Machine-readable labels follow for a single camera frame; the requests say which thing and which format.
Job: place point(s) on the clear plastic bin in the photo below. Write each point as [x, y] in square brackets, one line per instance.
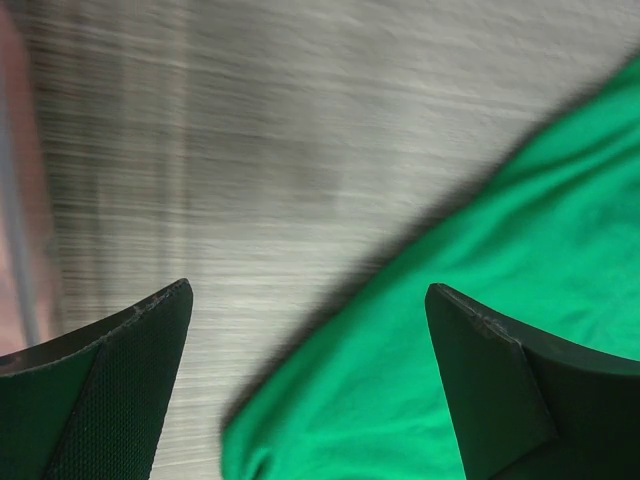
[29, 283]

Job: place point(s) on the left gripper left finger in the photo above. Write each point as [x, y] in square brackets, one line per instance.
[91, 404]

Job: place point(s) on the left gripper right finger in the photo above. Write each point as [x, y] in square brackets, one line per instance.
[526, 404]

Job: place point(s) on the green t shirt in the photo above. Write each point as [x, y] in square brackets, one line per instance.
[553, 240]

